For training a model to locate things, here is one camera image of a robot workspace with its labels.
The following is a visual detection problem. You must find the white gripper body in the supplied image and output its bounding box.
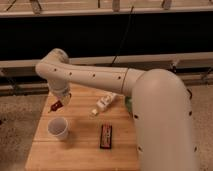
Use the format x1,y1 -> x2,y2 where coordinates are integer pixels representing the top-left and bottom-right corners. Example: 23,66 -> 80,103
49,86 -> 71,106

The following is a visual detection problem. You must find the white plastic bottle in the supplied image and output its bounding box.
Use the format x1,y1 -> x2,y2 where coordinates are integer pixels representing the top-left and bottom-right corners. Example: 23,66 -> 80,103
91,92 -> 117,117

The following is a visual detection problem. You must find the red pepper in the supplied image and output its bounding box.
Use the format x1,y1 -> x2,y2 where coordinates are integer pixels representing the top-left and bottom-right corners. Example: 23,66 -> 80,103
48,100 -> 63,113

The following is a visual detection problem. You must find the upper metal rail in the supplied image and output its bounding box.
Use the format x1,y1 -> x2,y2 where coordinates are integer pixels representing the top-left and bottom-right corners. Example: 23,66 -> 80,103
0,0 -> 213,18

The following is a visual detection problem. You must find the black hanging cable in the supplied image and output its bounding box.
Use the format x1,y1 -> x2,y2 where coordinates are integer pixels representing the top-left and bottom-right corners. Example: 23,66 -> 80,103
109,4 -> 135,67

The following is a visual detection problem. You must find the green object behind arm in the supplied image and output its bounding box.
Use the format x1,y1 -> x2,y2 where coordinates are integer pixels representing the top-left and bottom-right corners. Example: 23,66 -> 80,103
125,97 -> 132,113

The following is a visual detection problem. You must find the lower metal rail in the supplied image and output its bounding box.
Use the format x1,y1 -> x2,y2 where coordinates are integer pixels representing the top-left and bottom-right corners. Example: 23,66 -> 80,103
0,51 -> 213,78

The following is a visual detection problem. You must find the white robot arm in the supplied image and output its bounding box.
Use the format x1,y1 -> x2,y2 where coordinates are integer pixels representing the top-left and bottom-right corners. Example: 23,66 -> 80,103
35,48 -> 199,171

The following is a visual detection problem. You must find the metal rail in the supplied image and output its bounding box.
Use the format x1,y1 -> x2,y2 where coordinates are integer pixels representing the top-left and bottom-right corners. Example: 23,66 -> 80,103
0,51 -> 213,78
0,0 -> 213,18

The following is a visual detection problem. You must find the dark red rectangular box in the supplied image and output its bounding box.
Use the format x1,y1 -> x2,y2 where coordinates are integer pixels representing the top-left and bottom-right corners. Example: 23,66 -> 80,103
100,124 -> 112,149

